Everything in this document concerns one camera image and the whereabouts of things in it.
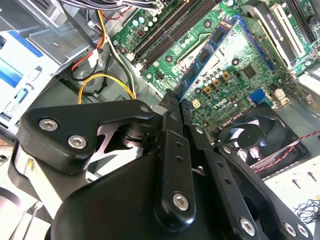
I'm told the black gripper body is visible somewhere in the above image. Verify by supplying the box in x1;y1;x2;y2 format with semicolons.
50;152;236;240

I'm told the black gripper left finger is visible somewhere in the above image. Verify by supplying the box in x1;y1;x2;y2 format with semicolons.
15;89;198;226

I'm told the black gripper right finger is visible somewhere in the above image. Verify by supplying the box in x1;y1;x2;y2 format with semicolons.
181;99;315;240

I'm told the blue RAM stick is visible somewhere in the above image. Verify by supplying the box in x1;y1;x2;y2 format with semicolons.
174;17;240;99

